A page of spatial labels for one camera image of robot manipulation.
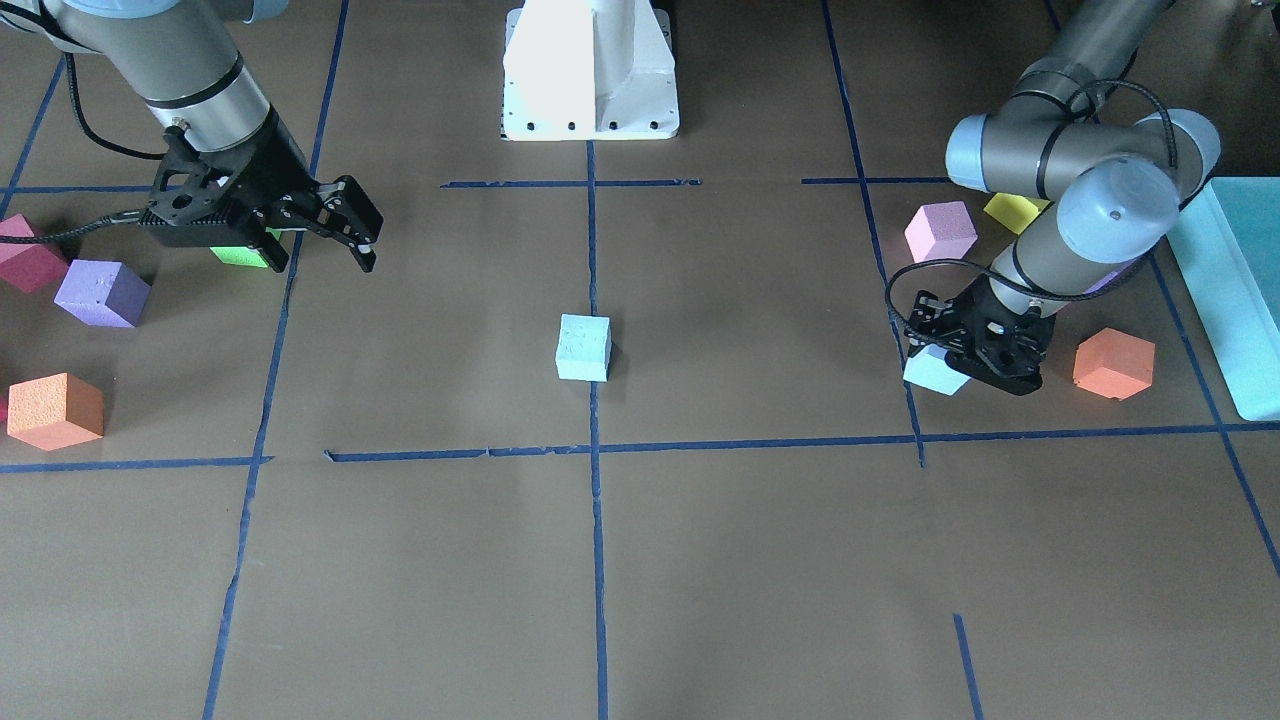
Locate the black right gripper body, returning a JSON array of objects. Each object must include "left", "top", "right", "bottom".
[{"left": 140, "top": 109, "right": 332, "bottom": 272}]

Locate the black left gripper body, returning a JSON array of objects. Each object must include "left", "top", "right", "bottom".
[{"left": 908, "top": 281, "right": 1055, "bottom": 396}]

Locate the light blue foam block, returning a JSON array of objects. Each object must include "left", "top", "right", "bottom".
[
  {"left": 556, "top": 314, "right": 612, "bottom": 382},
  {"left": 902, "top": 345, "right": 972, "bottom": 396}
]

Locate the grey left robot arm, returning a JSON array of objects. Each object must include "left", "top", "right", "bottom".
[{"left": 886, "top": 1, "right": 1222, "bottom": 396}]

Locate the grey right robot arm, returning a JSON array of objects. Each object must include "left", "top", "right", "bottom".
[{"left": 3, "top": 1, "right": 320, "bottom": 272}]

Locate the green foam block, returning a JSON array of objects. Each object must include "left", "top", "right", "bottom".
[{"left": 210, "top": 246, "right": 289, "bottom": 272}]

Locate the orange foam block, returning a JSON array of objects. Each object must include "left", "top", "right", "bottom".
[
  {"left": 6, "top": 373, "right": 105, "bottom": 451},
  {"left": 1071, "top": 328, "right": 1157, "bottom": 400}
]

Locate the blue tape line lengthwise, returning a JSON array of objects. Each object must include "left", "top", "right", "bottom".
[{"left": 201, "top": 1, "right": 349, "bottom": 719}]

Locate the lilac foam block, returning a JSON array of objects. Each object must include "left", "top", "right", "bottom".
[{"left": 1083, "top": 259, "right": 1139, "bottom": 293}]

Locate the light pink foam block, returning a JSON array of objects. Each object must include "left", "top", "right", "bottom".
[{"left": 904, "top": 201, "right": 978, "bottom": 263}]

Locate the yellow foam block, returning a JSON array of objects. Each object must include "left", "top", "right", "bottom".
[{"left": 983, "top": 193, "right": 1052, "bottom": 236}]

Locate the purple foam block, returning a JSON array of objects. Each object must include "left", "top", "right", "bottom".
[{"left": 54, "top": 259, "right": 151, "bottom": 328}]

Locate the dark pink foam block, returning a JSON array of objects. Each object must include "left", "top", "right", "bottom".
[{"left": 1, "top": 243, "right": 69, "bottom": 293}]

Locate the teal plastic tray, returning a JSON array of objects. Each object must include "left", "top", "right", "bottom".
[{"left": 1167, "top": 177, "right": 1279, "bottom": 421}]

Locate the short blue tape piece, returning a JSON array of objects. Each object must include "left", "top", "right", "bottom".
[{"left": 952, "top": 612, "right": 986, "bottom": 720}]

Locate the centre blue tape line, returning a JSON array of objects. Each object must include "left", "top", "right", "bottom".
[{"left": 585, "top": 141, "right": 611, "bottom": 719}]

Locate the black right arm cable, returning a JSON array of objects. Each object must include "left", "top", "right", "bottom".
[{"left": 0, "top": 40, "right": 172, "bottom": 247}]

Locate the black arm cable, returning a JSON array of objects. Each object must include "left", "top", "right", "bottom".
[
  {"left": 0, "top": 40, "right": 172, "bottom": 247},
  {"left": 884, "top": 79, "right": 1180, "bottom": 346}
]

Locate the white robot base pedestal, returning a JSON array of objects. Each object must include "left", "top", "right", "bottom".
[{"left": 500, "top": 1, "right": 681, "bottom": 142}]

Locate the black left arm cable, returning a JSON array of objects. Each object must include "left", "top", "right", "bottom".
[{"left": 884, "top": 79, "right": 1180, "bottom": 346}]

